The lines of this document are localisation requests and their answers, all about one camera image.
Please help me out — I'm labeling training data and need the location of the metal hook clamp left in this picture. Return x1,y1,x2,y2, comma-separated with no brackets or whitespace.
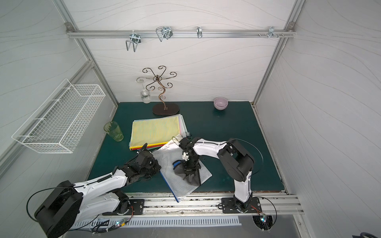
126,33,141,52

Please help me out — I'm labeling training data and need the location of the hanging wine glass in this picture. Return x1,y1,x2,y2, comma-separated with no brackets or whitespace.
137,77,151,104

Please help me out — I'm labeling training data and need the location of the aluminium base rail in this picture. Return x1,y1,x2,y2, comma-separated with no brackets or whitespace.
127,192,305,217

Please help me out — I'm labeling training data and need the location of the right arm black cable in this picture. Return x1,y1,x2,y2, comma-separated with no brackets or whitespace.
229,138,265,176

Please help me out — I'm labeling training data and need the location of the stack of coloured document bags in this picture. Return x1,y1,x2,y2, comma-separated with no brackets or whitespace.
129,114,190,151

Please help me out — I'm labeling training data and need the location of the metal hook clamp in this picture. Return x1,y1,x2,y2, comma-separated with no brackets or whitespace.
155,26,173,42
126,33,141,52

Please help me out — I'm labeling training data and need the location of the purple bowl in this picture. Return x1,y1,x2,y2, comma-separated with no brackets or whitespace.
213,97,229,111

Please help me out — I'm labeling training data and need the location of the white mesh document bag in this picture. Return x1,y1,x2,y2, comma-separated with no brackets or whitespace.
153,135,199,202

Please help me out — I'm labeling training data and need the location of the bronze scroll stand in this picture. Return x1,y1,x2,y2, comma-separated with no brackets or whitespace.
142,65,180,116

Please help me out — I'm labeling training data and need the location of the white wire basket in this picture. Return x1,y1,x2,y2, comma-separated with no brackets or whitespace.
12,79,106,154

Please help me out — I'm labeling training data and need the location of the aluminium top rail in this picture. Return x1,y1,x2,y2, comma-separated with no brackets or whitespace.
66,29,296,39

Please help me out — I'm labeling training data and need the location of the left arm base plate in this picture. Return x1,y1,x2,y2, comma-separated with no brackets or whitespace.
102,199,145,216

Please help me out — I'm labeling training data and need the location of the metal hook clamp middle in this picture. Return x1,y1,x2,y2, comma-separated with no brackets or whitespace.
155,26,173,42

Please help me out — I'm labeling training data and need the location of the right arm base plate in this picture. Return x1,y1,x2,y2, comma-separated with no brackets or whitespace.
217,197,262,214

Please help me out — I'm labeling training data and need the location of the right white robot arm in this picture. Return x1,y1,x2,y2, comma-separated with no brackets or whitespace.
173,137,255,204

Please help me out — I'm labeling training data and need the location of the grey microfibre cloth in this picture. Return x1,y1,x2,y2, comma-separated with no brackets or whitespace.
173,160,201,187

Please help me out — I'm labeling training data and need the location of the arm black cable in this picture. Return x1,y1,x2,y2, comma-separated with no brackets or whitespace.
26,186,75,222
229,138,265,176

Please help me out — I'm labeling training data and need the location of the metal bracket right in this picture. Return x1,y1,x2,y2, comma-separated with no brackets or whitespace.
258,26,284,38

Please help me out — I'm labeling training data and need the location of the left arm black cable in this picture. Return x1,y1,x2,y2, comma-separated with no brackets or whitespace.
26,186,75,222

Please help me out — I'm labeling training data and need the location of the metal ring clamp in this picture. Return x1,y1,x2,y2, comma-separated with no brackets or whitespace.
196,26,202,39

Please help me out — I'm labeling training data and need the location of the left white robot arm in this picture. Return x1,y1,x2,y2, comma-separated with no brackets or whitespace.
34,150,161,238

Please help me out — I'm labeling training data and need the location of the green drinking glass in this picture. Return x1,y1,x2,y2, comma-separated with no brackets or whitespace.
103,121,124,142

